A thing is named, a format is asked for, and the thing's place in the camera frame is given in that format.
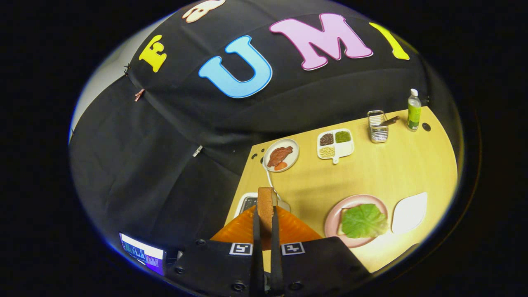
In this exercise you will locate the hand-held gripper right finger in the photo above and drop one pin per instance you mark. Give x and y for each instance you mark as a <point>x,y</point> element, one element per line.
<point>276,255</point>

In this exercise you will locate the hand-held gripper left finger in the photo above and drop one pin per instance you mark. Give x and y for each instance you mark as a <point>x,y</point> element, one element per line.
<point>258,255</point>

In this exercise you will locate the toasted bread slice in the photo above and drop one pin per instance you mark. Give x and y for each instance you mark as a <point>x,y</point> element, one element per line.
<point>266,206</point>

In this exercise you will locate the green lettuce leaf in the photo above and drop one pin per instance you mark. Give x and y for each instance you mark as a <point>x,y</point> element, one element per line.
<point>365,220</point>

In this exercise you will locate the white toaster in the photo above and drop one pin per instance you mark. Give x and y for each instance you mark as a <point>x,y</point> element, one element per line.
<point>247,202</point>

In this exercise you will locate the pink round plate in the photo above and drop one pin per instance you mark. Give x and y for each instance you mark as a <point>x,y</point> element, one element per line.
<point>332,218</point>

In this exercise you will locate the white bread slice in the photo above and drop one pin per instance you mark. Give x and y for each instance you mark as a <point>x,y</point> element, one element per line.
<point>341,225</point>

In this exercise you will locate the orange carrot slice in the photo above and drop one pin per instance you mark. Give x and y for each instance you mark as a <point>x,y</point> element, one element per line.
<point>281,166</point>

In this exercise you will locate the brown meat piece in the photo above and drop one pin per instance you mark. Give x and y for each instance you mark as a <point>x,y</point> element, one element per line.
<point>279,155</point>

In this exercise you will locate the white oval plate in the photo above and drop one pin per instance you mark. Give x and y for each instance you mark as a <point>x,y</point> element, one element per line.
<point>292,152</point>

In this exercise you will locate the yellow soybeans pile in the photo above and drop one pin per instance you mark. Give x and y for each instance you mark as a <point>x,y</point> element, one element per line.
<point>326,152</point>

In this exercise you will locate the computer monitor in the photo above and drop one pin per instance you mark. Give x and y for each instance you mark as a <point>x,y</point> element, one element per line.
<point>142,252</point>

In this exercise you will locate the dark red beans pile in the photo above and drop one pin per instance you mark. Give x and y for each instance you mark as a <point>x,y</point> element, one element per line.
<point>326,139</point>

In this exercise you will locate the white divided tray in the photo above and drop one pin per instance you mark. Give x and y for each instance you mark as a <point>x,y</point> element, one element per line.
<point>346,149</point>

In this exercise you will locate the black backdrop cloth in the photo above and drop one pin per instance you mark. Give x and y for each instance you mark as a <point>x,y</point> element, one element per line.
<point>165,165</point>

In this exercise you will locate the green mung beans pile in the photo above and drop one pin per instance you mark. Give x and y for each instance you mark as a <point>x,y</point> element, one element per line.
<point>342,137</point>

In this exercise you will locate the white square plate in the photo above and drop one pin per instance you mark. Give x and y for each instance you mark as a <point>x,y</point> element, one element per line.
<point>409,214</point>

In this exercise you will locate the green label bottle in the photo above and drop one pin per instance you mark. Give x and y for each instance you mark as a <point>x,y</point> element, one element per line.
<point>413,113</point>

